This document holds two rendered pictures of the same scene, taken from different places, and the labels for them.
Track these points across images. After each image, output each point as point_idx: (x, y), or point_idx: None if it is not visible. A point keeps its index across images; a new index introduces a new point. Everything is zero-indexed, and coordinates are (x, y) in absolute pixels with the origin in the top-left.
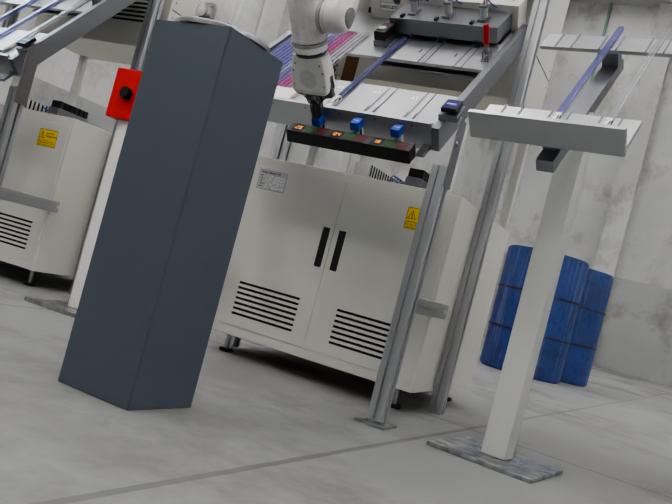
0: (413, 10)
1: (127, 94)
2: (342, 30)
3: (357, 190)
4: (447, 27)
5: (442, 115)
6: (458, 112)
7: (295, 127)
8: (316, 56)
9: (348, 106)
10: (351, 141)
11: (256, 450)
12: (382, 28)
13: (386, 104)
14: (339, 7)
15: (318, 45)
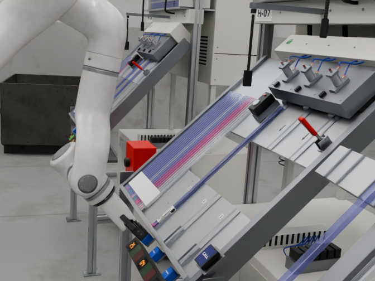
0: (287, 76)
1: (125, 164)
2: (84, 195)
3: (246, 265)
4: (305, 98)
5: (198, 267)
6: (211, 266)
7: (130, 245)
8: (98, 204)
9: (172, 222)
10: (142, 277)
11: None
12: (254, 104)
13: (195, 224)
14: (71, 179)
15: (92, 198)
